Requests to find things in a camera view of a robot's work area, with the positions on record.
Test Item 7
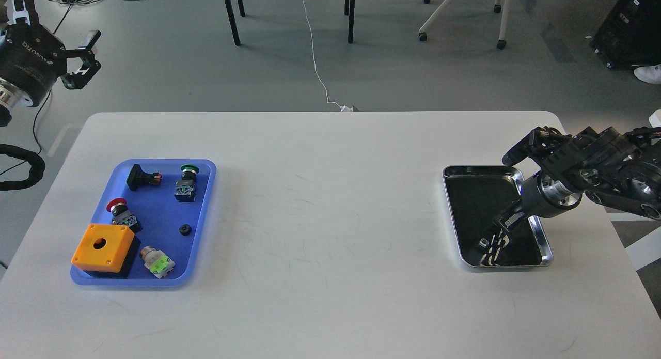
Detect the black table leg left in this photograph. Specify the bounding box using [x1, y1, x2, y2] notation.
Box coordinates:
[224, 0, 246, 46]

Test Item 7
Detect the white floor cable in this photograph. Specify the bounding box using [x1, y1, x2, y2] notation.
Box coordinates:
[297, 0, 354, 113]

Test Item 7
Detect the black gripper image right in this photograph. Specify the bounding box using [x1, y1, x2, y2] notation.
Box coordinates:
[478, 176, 566, 267]

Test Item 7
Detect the orange button enclosure box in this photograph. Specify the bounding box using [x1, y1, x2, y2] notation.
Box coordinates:
[71, 223, 141, 278]

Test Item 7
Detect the black table leg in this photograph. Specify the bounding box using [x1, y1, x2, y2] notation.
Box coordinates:
[344, 0, 356, 44]
[224, 0, 246, 46]

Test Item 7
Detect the white rolling chair base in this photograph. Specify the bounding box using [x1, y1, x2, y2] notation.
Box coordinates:
[418, 0, 511, 50]

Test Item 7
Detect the black table leg right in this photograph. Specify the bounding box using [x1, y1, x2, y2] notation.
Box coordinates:
[344, 0, 356, 44]

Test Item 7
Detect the silver metal tray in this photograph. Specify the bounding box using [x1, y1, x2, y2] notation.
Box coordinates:
[443, 166, 553, 271]

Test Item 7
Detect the black selector switch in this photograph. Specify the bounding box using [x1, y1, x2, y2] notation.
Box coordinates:
[126, 164, 163, 192]

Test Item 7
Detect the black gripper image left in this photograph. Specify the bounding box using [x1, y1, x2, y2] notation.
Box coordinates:
[1, 0, 101, 107]

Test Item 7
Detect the red emergency push button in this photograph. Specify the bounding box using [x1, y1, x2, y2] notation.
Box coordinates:
[106, 197, 143, 233]

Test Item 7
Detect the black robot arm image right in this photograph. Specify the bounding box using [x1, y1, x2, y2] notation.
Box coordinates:
[470, 127, 660, 267]

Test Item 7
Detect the green illuminated push button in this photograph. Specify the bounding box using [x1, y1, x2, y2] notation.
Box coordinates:
[140, 246, 176, 279]

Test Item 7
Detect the blue plastic tray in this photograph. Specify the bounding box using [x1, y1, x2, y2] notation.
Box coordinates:
[69, 159, 216, 288]

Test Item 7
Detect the green push button switch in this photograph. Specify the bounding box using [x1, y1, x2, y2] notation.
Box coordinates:
[174, 164, 200, 202]

